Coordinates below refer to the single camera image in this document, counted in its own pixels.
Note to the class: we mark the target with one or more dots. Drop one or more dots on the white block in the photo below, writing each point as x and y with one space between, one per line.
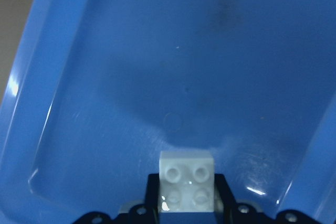
186 181

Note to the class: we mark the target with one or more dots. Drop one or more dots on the brown paper table cover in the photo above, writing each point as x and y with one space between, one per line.
15 15

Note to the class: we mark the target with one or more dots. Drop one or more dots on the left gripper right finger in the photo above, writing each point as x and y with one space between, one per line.
224 200

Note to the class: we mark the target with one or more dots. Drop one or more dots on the blue plastic tray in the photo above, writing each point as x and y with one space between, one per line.
99 88

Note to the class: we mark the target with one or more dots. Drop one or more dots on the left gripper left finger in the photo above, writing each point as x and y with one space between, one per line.
151 199

